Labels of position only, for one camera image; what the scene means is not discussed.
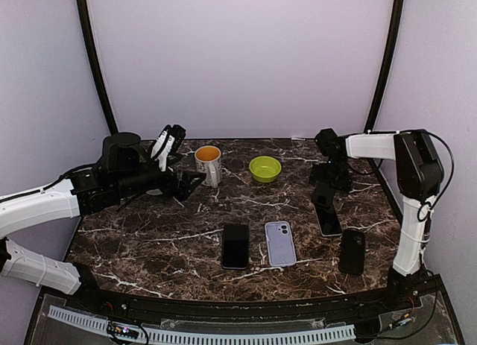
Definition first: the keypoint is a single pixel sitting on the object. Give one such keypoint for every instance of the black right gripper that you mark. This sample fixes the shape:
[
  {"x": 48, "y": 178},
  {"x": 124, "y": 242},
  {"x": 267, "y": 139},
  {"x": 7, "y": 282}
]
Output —
[{"x": 344, "y": 184}]

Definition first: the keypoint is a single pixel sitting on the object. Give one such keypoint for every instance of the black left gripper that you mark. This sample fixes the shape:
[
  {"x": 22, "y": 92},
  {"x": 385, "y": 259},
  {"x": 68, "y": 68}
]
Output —
[{"x": 183, "y": 190}]

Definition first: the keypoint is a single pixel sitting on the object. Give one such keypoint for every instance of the black phone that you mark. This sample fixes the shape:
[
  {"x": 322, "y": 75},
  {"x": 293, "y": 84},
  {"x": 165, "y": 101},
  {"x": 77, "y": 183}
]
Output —
[
  {"x": 352, "y": 252},
  {"x": 323, "y": 195}
]

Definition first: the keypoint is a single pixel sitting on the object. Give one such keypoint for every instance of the black phone case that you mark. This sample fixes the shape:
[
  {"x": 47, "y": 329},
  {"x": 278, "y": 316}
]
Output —
[{"x": 222, "y": 248}]

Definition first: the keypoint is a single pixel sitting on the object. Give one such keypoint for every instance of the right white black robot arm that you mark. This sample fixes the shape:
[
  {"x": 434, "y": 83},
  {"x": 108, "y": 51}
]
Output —
[{"x": 420, "y": 178}]

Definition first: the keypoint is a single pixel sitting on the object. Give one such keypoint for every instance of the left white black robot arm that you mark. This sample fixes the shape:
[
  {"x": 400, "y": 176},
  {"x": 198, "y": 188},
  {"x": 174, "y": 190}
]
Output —
[{"x": 124, "y": 171}]

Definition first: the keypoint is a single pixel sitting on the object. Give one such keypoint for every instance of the black phone under lavender case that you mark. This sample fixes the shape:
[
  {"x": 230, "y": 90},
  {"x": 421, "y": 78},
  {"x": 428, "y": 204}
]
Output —
[{"x": 352, "y": 252}]

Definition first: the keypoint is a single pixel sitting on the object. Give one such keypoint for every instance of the white mug orange inside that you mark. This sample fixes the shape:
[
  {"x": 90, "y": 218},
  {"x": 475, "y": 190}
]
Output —
[{"x": 208, "y": 161}]

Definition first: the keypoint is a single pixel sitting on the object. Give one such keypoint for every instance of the white scalloped bowl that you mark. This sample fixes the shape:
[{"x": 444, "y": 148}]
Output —
[{"x": 154, "y": 192}]

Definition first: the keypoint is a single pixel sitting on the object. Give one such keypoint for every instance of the white-edged smartphone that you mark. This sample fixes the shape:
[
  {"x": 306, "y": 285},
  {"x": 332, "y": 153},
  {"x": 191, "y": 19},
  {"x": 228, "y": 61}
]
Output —
[{"x": 328, "y": 221}]

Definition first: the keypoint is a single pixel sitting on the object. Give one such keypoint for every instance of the green bowl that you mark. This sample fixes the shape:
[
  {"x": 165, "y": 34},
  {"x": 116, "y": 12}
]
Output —
[{"x": 265, "y": 169}]

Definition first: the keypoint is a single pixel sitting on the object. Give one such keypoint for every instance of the small circuit board with leds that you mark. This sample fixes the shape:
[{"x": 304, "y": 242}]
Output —
[{"x": 120, "y": 331}]

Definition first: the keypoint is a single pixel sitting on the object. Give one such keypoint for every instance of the black front table rail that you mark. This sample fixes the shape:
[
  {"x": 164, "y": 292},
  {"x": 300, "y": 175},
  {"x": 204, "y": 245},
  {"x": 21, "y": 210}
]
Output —
[{"x": 354, "y": 307}]

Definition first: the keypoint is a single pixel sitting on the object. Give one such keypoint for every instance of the white slotted cable duct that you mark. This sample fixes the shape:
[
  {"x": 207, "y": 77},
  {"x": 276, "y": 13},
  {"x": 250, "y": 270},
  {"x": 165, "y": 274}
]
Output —
[{"x": 150, "y": 335}]

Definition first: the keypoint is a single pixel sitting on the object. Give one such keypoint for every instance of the right black frame post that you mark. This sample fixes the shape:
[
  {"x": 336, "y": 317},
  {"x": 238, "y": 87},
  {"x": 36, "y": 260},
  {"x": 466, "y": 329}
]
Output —
[{"x": 387, "y": 59}]

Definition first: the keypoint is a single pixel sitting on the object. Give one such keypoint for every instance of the black frame post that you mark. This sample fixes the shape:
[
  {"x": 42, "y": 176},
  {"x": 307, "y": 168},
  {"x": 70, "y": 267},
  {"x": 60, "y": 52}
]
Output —
[
  {"x": 387, "y": 59},
  {"x": 94, "y": 64}
]

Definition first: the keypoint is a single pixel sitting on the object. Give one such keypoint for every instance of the left black frame post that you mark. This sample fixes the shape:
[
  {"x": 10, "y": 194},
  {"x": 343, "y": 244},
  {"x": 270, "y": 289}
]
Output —
[{"x": 94, "y": 64}]

